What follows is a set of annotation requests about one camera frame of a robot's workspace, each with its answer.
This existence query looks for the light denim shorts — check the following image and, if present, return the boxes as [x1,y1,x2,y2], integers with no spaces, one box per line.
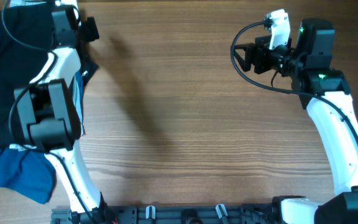
[9,0,85,152]

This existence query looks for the blue t-shirt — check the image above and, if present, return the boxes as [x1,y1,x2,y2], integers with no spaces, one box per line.
[0,26,56,204]

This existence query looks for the black garment under pile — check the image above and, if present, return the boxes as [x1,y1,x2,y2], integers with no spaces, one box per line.
[77,42,99,86]

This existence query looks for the black shorts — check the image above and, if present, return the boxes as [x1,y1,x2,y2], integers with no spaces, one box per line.
[0,3,56,145]

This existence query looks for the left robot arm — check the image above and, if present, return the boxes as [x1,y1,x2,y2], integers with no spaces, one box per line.
[9,1,116,223]

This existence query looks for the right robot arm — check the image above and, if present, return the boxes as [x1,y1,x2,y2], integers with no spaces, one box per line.
[230,16,358,223]

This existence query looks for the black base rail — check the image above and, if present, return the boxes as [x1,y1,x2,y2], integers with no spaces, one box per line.
[50,203,276,224]

